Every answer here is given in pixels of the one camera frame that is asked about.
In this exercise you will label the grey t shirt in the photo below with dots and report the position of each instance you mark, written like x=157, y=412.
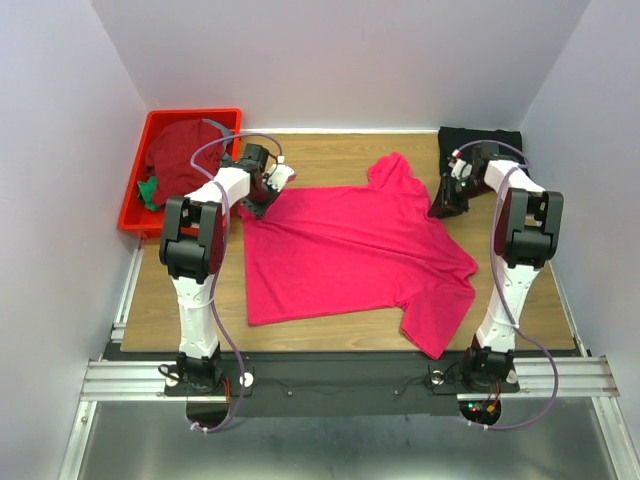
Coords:
x=225, y=133

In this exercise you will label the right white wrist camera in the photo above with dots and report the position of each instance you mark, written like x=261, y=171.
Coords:
x=461, y=169

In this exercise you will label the dark red t shirt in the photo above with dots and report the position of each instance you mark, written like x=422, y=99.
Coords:
x=169, y=155

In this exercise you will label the folded black t shirt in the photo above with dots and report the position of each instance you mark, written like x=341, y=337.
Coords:
x=455, y=145

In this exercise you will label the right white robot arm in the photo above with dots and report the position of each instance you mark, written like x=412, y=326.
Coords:
x=523, y=238

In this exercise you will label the aluminium frame rail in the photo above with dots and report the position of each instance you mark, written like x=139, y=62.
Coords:
x=564, y=421

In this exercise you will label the pink t shirt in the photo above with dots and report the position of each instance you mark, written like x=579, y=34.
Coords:
x=332, y=250

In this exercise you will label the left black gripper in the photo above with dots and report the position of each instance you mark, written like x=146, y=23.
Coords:
x=259, y=211

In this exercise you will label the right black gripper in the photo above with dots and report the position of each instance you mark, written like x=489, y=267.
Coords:
x=446, y=196

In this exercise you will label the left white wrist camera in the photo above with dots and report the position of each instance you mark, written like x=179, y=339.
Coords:
x=279, y=174

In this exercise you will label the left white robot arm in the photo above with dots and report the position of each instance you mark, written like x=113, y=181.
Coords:
x=193, y=243

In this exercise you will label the red plastic bin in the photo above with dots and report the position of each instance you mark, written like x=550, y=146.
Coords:
x=134, y=217

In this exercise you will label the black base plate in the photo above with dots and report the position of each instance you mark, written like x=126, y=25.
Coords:
x=321, y=384

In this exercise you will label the green t shirt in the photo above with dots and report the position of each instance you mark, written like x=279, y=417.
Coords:
x=150, y=194

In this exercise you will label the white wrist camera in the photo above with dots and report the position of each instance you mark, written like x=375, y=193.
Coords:
x=461, y=169
x=279, y=174

